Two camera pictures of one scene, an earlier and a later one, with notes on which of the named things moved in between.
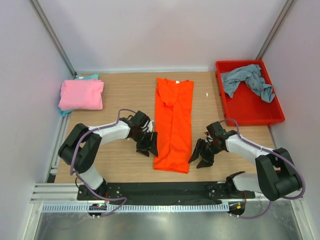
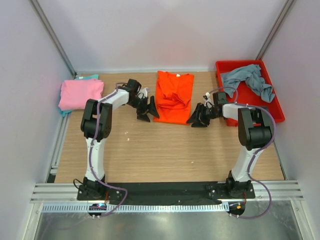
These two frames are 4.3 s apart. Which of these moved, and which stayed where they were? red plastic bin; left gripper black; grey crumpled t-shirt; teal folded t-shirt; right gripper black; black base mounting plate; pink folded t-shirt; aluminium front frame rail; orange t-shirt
Moved: right gripper black; left gripper black; orange t-shirt
Stayed: red plastic bin; aluminium front frame rail; black base mounting plate; pink folded t-shirt; grey crumpled t-shirt; teal folded t-shirt
